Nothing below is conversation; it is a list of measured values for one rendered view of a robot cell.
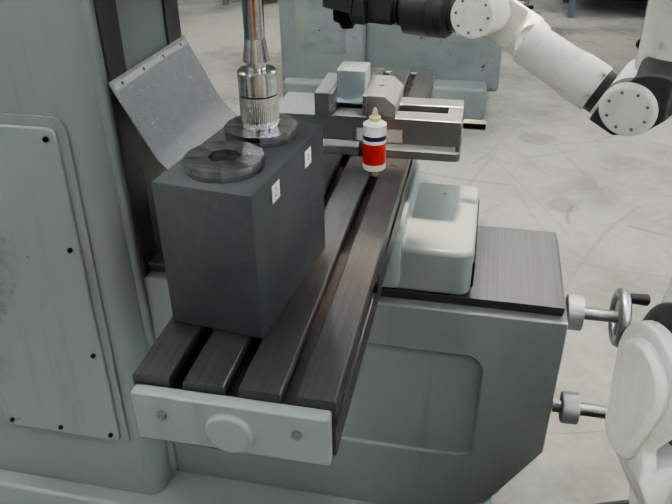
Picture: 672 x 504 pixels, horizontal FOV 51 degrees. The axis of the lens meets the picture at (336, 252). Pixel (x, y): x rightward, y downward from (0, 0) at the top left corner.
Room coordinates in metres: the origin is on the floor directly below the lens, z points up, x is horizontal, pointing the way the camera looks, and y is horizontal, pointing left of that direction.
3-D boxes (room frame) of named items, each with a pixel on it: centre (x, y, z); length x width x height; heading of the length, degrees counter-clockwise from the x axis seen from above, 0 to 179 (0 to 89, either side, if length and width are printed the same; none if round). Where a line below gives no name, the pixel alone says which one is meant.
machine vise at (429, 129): (1.26, -0.07, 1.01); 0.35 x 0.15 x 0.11; 78
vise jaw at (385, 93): (1.25, -0.09, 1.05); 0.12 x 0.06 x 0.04; 168
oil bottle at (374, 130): (1.13, -0.07, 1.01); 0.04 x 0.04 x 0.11
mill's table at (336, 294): (1.15, -0.01, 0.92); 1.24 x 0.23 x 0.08; 168
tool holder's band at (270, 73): (0.82, 0.09, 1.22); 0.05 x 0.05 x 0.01
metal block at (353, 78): (1.26, -0.04, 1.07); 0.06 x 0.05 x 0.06; 168
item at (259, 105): (0.82, 0.09, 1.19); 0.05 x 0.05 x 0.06
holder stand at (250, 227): (0.77, 0.11, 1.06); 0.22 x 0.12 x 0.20; 161
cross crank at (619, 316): (1.09, -0.51, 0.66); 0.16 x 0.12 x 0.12; 78
